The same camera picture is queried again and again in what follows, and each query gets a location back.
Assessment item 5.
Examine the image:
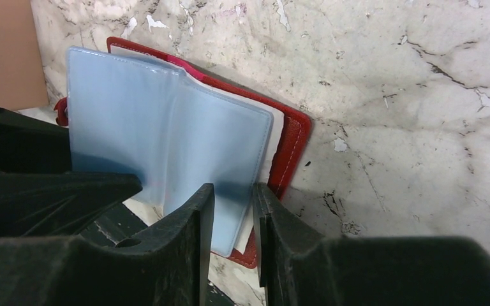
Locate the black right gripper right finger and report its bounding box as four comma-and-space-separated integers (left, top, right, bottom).
252, 184, 490, 305

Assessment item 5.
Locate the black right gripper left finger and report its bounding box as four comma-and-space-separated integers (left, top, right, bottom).
0, 184, 214, 305

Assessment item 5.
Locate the red card holder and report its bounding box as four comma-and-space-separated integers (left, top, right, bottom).
56, 37, 312, 268

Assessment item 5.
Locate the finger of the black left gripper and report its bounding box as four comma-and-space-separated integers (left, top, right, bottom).
0, 172, 142, 237
0, 107, 71, 173

